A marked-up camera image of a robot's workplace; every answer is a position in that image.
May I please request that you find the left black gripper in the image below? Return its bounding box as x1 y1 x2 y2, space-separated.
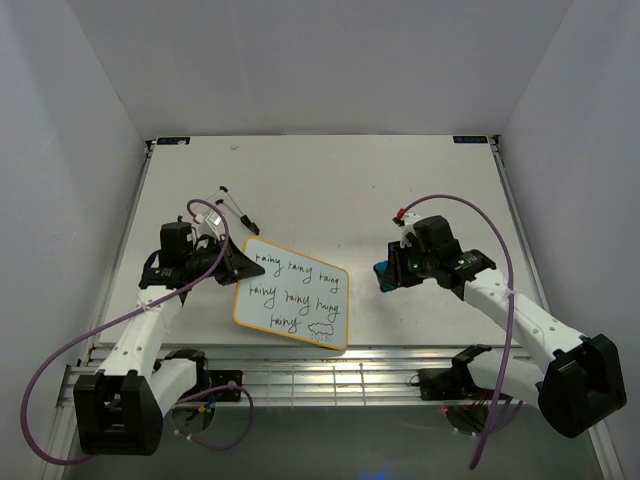
186 234 265 285

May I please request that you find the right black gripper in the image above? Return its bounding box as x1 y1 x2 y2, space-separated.
380 238 437 289

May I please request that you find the blue whiteboard eraser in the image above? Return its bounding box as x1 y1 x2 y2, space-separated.
373 260 395 293

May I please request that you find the yellow framed whiteboard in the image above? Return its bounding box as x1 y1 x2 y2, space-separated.
232 236 350 351

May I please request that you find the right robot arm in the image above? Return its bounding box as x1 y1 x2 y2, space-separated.
374 211 627 438

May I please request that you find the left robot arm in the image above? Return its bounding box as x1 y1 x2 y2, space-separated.
73 220 265 456

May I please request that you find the right blue table label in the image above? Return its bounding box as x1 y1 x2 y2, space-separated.
452 135 489 144

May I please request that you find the blue table label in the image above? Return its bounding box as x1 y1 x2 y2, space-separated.
452 135 489 144
156 137 191 146

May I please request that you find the left blue table label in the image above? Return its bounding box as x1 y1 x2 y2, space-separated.
156 137 191 146

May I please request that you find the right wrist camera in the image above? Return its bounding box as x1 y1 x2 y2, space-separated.
392 209 423 248

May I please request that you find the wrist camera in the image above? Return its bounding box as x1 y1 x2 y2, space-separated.
193 210 225 240
392 209 423 248

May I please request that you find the black wire whiteboard stand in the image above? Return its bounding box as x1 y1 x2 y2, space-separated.
205 185 260 236

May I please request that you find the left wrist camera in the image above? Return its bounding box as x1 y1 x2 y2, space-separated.
193 210 225 240

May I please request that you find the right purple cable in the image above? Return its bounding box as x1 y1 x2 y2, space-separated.
399 194 524 470

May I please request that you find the purple cable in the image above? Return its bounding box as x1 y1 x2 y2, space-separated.
399 194 524 470
19 198 256 466

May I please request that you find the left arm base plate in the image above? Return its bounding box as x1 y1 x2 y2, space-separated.
202 370 243 404

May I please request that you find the aluminium rail frame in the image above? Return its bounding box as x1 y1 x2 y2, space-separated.
39 134 626 480

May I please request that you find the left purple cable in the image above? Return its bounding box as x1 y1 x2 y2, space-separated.
19 198 256 466

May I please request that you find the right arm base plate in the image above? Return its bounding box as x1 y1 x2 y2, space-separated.
409 367 480 401

